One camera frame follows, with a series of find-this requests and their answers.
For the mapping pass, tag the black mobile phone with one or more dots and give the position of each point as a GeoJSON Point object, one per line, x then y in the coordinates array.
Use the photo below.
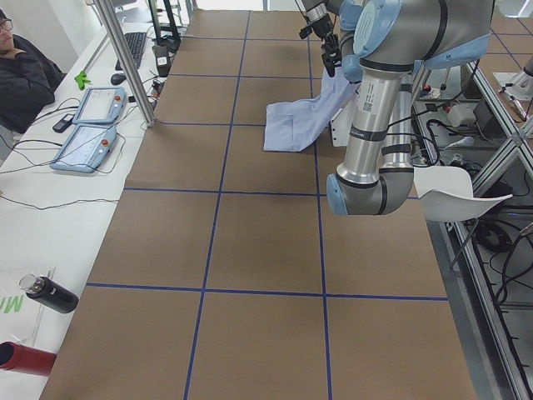
{"type": "Point", "coordinates": [63, 124]}

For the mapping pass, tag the upper teach pendant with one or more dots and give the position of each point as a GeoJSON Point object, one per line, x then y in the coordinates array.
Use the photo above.
{"type": "Point", "coordinates": [101, 105]}

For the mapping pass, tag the green plastic clip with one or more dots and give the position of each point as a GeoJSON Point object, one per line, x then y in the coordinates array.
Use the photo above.
{"type": "Point", "coordinates": [82, 80]}

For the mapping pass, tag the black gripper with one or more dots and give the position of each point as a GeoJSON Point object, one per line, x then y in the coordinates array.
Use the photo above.
{"type": "Point", "coordinates": [320, 27]}

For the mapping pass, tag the red cylinder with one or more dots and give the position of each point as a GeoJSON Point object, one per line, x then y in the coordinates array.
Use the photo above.
{"type": "Point", "coordinates": [18, 358]}

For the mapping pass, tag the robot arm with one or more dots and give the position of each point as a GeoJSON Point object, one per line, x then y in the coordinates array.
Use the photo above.
{"type": "Point", "coordinates": [381, 43]}
{"type": "Point", "coordinates": [334, 22]}

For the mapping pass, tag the teach pendant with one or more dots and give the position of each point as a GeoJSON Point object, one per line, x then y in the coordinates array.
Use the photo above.
{"type": "Point", "coordinates": [101, 105]}
{"type": "Point", "coordinates": [85, 149]}

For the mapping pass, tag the seated person in black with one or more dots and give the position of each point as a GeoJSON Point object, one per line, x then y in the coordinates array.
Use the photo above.
{"type": "Point", "coordinates": [29, 80]}

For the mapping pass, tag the black keyboard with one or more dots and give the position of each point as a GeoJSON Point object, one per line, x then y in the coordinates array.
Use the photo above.
{"type": "Point", "coordinates": [136, 42]}

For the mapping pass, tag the aluminium frame post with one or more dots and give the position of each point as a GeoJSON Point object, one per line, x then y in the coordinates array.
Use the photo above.
{"type": "Point", "coordinates": [119, 43]}

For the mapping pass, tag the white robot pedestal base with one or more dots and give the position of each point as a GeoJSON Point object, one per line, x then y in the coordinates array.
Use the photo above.
{"type": "Point", "coordinates": [340, 125]}

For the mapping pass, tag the blue striped button shirt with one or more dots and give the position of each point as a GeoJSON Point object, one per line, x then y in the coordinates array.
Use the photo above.
{"type": "Point", "coordinates": [294, 126]}

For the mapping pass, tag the black computer mouse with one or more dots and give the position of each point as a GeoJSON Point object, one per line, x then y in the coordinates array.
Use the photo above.
{"type": "Point", "coordinates": [117, 78]}

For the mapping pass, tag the lower teach pendant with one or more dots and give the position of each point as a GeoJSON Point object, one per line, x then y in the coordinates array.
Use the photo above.
{"type": "Point", "coordinates": [85, 149]}

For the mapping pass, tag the black water bottle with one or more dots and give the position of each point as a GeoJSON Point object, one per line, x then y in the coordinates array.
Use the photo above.
{"type": "Point", "coordinates": [49, 293]}

